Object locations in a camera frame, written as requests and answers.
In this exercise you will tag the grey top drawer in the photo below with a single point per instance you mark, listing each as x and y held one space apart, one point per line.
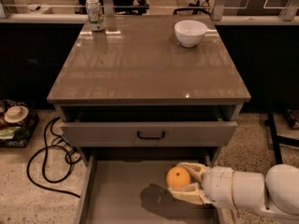
123 134

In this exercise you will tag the grey metal railing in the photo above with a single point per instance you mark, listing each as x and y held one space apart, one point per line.
220 10

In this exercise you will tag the black stand leg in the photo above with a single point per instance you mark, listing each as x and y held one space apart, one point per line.
278 140

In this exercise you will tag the black drawer handle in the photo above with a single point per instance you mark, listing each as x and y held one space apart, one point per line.
141 136

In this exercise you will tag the white ceramic bowl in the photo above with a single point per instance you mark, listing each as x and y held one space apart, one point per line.
190 33

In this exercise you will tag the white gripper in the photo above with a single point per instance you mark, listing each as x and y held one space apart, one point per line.
218 184

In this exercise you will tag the beige hat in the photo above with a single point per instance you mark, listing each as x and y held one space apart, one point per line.
16 114

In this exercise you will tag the open grey middle drawer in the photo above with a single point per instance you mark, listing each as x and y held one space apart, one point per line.
126 192

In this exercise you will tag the dark box of items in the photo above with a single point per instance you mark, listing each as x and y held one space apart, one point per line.
17 134

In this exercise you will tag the orange fruit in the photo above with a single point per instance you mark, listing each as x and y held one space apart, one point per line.
178 177

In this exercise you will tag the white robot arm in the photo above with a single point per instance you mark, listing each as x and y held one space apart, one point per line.
272 195

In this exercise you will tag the green white soda can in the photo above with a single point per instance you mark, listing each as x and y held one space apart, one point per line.
95 15

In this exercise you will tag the grey drawer cabinet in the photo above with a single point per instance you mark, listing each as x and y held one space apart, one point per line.
136 71

